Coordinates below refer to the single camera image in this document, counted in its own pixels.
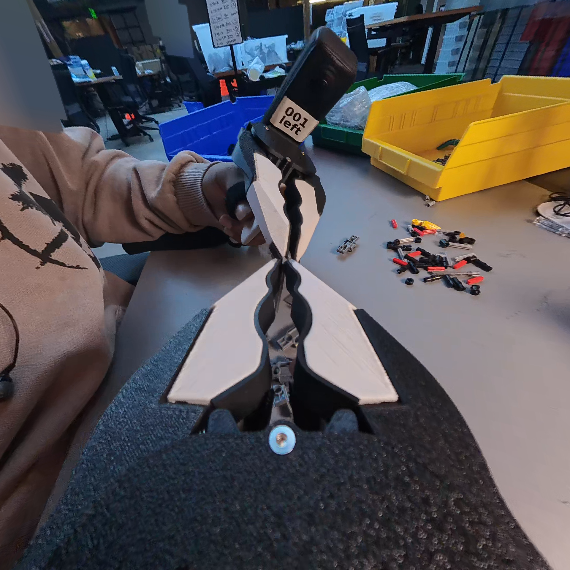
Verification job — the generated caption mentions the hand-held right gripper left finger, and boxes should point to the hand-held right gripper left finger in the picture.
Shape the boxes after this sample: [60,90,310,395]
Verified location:
[167,259,286,433]

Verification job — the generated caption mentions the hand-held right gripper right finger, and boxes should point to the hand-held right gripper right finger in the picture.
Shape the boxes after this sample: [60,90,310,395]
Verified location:
[285,259,399,433]

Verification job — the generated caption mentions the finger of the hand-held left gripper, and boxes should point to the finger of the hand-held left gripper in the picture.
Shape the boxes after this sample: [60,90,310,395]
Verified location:
[245,153,291,259]
[289,178,326,262]

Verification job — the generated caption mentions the heap of track links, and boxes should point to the heap of track links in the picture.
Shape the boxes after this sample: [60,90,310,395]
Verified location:
[267,325,300,409]

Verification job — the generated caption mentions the yellow plastic bin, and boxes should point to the yellow plastic bin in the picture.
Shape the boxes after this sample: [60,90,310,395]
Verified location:
[362,75,570,202]

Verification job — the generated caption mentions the person's left forearm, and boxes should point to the person's left forearm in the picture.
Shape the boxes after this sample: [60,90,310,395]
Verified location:
[62,127,223,248]

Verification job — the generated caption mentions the grey desk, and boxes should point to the grey desk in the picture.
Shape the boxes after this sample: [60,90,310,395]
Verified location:
[45,147,570,570]

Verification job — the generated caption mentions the person's left hand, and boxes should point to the person's left hand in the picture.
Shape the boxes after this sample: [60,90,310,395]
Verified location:
[202,161,269,248]

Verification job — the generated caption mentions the clear plastic bag bundle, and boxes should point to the clear plastic bag bundle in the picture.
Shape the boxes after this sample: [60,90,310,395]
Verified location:
[325,81,418,131]

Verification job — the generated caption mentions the green crate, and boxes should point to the green crate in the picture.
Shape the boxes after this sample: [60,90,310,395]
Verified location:
[310,73,466,156]

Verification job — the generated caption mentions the black chair armrest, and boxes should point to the black chair armrest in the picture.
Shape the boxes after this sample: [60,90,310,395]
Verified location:
[122,227,233,256]

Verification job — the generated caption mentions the white notice board on stand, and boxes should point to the white notice board on stand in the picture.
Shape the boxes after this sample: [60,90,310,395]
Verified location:
[205,0,245,96]

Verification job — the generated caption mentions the dark wooden table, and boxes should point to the dark wooden table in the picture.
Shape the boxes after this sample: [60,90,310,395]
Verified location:
[365,5,485,75]

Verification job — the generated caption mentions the pile of small toy pins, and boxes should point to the pile of small toy pins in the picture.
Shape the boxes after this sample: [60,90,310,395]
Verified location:
[386,218,493,296]

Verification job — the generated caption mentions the grey chair seat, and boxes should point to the grey chair seat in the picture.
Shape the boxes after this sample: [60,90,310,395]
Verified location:
[100,251,150,286]

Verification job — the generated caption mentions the black office chair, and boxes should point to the black office chair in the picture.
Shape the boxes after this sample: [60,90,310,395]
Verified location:
[104,53,159,144]

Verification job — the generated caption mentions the beige printed hoodie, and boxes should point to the beige printed hoodie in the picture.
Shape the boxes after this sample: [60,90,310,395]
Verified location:
[0,125,135,566]

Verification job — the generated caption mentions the cluttered work table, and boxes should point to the cluttered work table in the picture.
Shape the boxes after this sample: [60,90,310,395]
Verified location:
[67,71,170,116]

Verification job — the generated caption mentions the white book stand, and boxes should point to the white book stand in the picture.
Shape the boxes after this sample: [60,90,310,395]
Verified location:
[536,199,570,220]

